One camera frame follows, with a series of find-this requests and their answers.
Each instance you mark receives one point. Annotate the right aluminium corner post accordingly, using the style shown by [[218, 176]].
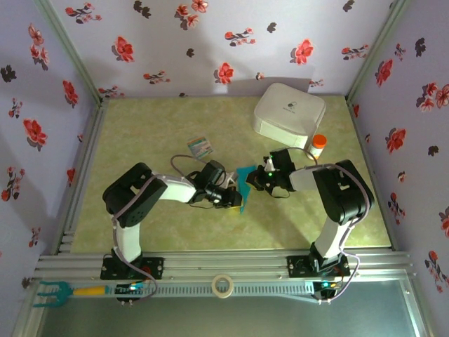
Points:
[[377, 49]]

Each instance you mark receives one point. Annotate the aluminium front frame rail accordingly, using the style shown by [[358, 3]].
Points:
[[228, 261]]

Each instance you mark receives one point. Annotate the white zip case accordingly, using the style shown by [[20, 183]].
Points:
[[287, 112]]

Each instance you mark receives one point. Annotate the small printed card packet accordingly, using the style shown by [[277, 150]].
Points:
[[200, 147]]

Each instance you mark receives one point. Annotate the aluminium lower frame bar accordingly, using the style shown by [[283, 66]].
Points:
[[417, 312], [26, 316]]

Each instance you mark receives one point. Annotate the blue paper sheet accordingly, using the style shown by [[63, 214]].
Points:
[[243, 186]]

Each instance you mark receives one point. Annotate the left aluminium corner post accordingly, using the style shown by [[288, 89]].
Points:
[[69, 49]]

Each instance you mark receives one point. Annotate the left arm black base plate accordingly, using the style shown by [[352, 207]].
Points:
[[154, 268]]

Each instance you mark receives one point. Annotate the orange cap pill bottle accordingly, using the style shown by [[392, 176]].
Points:
[[316, 147]]

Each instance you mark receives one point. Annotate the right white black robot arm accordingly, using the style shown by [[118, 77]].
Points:
[[333, 231]]

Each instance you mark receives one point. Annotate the left aluminium side rail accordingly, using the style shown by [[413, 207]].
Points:
[[84, 168]]

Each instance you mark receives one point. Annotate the aluminium corner post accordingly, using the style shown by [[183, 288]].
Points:
[[69, 49], [377, 49]]

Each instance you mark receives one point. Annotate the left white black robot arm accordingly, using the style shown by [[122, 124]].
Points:
[[175, 189]]

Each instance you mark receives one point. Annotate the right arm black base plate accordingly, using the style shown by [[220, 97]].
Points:
[[296, 267]]

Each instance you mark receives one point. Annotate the white tape roll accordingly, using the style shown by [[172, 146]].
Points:
[[213, 286]]

